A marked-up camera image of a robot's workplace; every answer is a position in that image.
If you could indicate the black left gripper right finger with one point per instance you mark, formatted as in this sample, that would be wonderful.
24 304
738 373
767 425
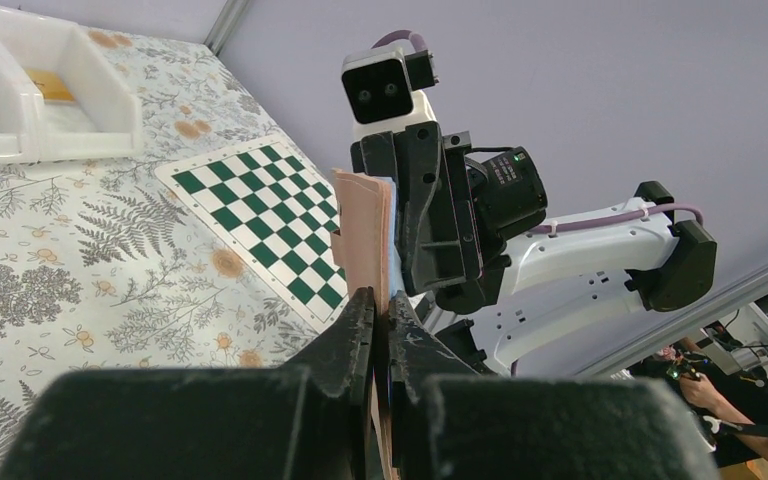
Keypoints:
450 422

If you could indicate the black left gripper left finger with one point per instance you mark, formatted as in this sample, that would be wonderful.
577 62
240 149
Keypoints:
308 418

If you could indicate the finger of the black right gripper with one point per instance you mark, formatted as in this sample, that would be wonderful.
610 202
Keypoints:
436 233

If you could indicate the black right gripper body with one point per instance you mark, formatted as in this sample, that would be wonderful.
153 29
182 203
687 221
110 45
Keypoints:
508 199

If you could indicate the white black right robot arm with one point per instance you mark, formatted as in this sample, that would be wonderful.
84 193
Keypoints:
635 255

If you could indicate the gold credit card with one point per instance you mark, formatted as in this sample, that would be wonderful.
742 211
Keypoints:
51 85

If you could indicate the green white chessboard mat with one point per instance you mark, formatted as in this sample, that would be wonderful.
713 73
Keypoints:
270 205

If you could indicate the floral tablecloth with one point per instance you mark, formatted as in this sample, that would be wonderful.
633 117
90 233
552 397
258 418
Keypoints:
103 267

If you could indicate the white two-compartment plastic bin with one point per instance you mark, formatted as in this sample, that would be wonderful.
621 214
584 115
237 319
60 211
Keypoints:
104 122

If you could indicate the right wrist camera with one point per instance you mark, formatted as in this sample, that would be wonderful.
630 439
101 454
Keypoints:
385 88

